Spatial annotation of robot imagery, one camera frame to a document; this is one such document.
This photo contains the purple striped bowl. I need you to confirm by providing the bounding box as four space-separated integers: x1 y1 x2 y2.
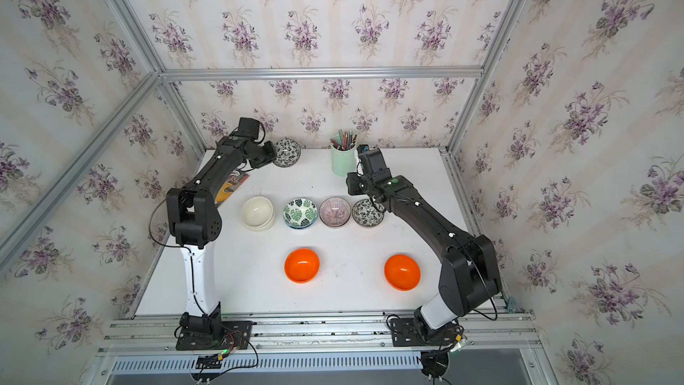
319 197 351 228

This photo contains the green leaf pattern bowl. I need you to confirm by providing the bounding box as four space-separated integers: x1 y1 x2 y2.
283 198 319 229

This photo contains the pink floral black-leaf bowl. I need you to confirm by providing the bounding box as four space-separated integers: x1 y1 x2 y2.
274 138 301 168

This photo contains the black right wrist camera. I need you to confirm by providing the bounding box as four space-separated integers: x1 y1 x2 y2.
357 144 391 179

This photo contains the mint green pencil cup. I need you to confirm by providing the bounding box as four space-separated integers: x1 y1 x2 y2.
331 145 357 178

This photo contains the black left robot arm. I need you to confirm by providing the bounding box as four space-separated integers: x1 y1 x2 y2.
166 137 276 340

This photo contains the coloured pencils bundle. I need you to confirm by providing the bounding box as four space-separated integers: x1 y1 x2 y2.
330 130 357 152

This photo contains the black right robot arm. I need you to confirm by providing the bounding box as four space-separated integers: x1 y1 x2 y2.
346 172 502 333

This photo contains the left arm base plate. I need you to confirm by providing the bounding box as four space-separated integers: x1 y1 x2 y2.
175 321 254 351

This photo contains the black white floral bowl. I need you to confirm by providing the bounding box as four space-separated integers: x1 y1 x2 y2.
352 199 384 227

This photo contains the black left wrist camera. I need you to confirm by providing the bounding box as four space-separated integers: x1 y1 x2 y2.
233 117 262 142

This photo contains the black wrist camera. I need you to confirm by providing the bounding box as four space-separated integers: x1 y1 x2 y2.
233 117 262 142
357 144 391 179

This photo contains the yellow illustrated children's book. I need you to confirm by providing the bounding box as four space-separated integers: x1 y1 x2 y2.
215 170 249 206

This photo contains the orange plastic bowl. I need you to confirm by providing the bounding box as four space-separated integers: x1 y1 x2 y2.
384 254 421 292
283 248 320 283

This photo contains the cream white bowl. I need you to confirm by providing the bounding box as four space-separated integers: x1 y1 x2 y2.
240 196 275 231

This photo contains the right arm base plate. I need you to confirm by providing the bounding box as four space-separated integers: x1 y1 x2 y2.
385 315 465 349

